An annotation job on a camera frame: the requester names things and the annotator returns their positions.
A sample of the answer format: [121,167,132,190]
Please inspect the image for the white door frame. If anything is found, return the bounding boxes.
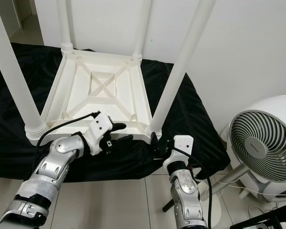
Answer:
[13,0,36,29]

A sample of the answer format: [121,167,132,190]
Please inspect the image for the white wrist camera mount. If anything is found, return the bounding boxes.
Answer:
[90,112,114,156]
[163,135,195,173]

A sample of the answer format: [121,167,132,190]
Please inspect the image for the white pedestal fan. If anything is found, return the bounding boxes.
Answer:
[200,94,286,229]

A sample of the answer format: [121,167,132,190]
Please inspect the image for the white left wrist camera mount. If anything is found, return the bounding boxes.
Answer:
[90,112,114,156]

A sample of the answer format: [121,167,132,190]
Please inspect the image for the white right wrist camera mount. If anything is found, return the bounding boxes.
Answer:
[163,135,195,173]

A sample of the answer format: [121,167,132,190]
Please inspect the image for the white plastic table leg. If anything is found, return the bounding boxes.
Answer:
[131,0,153,60]
[57,0,74,53]
[145,0,217,136]
[0,0,48,141]

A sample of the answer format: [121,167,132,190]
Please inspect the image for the black metal rack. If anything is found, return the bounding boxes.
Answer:
[229,203,286,229]

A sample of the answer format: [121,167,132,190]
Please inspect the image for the black metal table leg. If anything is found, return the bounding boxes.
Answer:
[162,198,177,213]

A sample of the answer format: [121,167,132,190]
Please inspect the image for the black cloth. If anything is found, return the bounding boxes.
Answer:
[0,42,232,182]

